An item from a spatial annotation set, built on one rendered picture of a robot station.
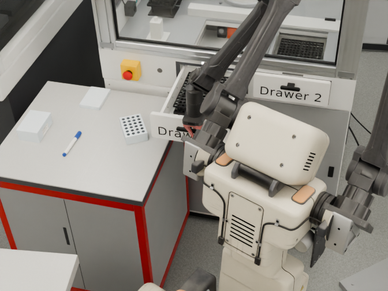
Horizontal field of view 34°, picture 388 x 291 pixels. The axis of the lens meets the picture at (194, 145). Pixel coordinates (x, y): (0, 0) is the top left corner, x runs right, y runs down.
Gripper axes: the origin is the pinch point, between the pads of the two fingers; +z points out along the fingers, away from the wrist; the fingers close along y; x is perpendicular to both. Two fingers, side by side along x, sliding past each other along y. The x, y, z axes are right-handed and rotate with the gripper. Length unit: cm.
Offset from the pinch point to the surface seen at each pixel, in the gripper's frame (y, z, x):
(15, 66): 26, 2, 83
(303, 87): 34.6, -0.3, -33.4
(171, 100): 19.4, 2.6, 14.4
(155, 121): 2.9, 0.0, 15.5
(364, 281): 17, 85, -70
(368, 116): 137, 89, -65
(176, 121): 2.9, -1.5, 7.5
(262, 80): 34.7, -0.9, -17.5
